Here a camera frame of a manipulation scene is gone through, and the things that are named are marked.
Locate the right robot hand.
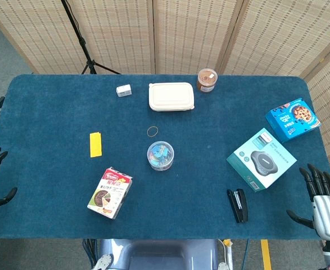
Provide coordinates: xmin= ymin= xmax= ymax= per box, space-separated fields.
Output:
xmin=286 ymin=163 xmax=330 ymax=243

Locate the yellow card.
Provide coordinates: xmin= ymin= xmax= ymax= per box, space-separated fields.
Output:
xmin=89 ymin=131 xmax=103 ymax=159

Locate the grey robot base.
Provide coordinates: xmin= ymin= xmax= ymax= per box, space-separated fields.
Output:
xmin=93 ymin=238 xmax=230 ymax=270

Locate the teal speakerphone box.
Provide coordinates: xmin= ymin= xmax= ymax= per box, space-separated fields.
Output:
xmin=226 ymin=127 xmax=298 ymax=193

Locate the black stapler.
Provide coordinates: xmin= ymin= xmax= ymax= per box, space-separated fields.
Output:
xmin=226 ymin=188 xmax=250 ymax=224

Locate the blue cookie box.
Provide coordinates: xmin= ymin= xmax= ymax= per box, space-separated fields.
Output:
xmin=265 ymin=97 xmax=322 ymax=143

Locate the white power strip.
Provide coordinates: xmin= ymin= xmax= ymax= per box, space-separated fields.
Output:
xmin=222 ymin=239 xmax=234 ymax=270

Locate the red and white snack box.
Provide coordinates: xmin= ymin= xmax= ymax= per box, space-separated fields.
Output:
xmin=87 ymin=166 xmax=133 ymax=220

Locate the white small box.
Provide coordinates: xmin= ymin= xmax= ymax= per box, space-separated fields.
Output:
xmin=116 ymin=84 xmax=133 ymax=98

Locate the black tripod stand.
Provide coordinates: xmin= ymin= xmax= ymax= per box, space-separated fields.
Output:
xmin=60 ymin=0 xmax=122 ymax=75

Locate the blue table mat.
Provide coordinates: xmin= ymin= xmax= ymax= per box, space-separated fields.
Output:
xmin=0 ymin=74 xmax=330 ymax=241

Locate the brown sauce jar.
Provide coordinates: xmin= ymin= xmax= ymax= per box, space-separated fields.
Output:
xmin=196 ymin=68 xmax=219 ymax=93

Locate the clear tub of binder clips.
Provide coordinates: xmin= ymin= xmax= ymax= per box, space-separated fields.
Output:
xmin=146 ymin=141 xmax=175 ymax=172

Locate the cream lidded food container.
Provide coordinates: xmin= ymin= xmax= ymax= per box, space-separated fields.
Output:
xmin=148 ymin=82 xmax=196 ymax=113

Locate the bamboo folding screen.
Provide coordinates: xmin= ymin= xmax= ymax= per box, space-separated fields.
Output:
xmin=0 ymin=0 xmax=330 ymax=197

